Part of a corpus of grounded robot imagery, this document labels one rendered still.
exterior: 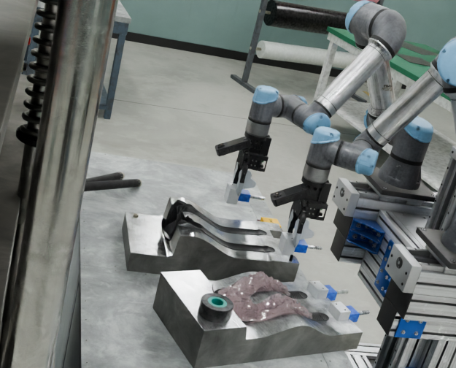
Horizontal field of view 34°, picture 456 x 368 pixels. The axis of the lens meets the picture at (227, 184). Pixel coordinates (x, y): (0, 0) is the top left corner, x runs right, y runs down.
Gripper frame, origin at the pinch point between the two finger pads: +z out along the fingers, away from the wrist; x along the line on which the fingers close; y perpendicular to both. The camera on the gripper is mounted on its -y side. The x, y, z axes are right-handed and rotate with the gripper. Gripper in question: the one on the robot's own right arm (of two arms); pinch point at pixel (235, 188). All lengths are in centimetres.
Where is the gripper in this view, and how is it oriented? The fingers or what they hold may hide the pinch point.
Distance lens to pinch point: 246.7
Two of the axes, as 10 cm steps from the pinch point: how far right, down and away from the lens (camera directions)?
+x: -1.8, -4.1, 8.9
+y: 9.6, 1.4, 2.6
